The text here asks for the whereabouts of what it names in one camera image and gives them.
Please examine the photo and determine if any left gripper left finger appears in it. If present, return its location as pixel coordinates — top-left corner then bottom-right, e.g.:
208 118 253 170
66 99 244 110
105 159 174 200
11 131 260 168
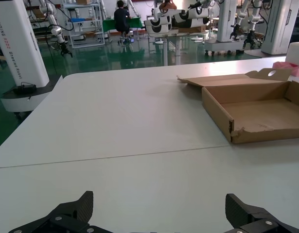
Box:
8 191 103 233

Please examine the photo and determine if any green covered table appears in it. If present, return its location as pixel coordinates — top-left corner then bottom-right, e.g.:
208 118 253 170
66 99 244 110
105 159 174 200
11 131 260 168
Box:
102 16 143 33

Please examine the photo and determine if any pink foam tray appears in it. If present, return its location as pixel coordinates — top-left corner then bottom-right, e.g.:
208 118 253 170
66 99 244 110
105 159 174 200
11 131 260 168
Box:
272 61 299 76

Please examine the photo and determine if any white taped foam package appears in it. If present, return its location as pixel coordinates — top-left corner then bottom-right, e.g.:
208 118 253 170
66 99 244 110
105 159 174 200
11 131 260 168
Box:
286 41 299 67

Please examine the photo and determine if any white metal shelf rack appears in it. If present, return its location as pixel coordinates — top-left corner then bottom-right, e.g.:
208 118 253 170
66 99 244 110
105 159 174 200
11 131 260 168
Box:
61 0 106 49

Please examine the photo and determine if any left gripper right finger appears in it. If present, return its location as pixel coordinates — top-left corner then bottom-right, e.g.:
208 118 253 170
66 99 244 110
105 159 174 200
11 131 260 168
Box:
223 193 292 233

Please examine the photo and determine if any white Tianqing robot pedestal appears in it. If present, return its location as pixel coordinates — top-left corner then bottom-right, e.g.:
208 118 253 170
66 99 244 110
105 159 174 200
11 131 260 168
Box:
0 0 64 119

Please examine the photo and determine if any wide white robot column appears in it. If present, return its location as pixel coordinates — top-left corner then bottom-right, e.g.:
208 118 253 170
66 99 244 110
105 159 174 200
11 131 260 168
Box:
244 0 299 58

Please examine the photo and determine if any empty brown cardboard box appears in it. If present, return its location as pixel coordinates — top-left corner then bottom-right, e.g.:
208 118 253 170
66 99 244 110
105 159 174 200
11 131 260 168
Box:
176 68 299 144

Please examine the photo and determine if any white and black robot shell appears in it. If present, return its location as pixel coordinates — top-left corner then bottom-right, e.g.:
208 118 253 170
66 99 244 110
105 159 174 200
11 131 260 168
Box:
172 8 211 29
143 15 174 35

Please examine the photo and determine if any black device on pedestal base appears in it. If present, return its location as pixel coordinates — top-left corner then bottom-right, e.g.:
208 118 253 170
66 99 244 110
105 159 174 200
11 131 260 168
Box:
12 82 37 96

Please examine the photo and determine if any person in orange brown top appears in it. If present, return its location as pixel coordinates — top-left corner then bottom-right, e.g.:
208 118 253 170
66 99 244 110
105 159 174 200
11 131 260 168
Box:
158 0 178 11

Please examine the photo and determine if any seated person in black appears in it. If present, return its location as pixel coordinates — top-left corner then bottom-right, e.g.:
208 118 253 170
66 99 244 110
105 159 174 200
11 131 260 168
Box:
114 0 131 33

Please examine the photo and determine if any grey workshop table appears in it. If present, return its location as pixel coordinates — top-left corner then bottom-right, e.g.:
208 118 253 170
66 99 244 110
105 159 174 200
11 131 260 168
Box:
145 26 213 67

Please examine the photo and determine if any white arm with black gripper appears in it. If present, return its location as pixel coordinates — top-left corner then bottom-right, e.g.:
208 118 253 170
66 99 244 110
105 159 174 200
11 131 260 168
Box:
243 0 264 50

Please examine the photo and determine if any white background robot column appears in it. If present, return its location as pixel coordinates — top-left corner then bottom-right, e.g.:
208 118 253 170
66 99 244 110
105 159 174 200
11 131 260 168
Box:
204 0 247 56

